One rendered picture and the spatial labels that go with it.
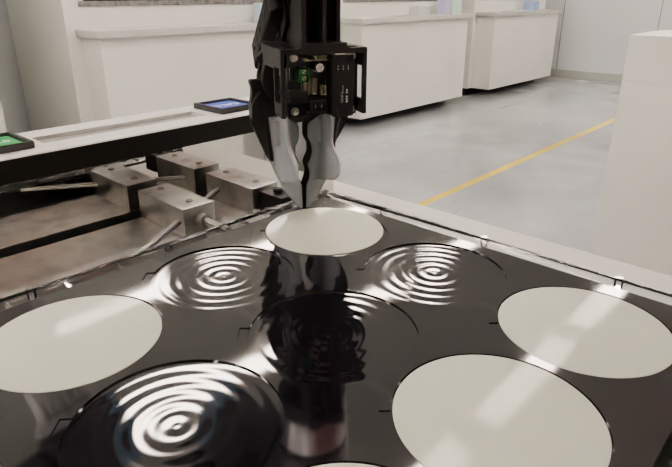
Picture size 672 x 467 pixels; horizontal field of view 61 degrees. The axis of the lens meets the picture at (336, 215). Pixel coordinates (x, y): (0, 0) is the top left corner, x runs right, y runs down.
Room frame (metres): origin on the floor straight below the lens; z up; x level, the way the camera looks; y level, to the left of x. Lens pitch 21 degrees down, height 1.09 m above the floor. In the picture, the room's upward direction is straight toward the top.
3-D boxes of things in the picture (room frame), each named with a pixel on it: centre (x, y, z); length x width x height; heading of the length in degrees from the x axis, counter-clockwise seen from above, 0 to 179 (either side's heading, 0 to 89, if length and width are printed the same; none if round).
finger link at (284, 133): (0.49, 0.04, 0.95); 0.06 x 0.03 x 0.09; 20
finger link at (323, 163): (0.50, 0.01, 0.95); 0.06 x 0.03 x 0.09; 20
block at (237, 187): (0.58, 0.10, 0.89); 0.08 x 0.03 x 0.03; 47
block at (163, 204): (0.52, 0.16, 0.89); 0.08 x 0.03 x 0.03; 47
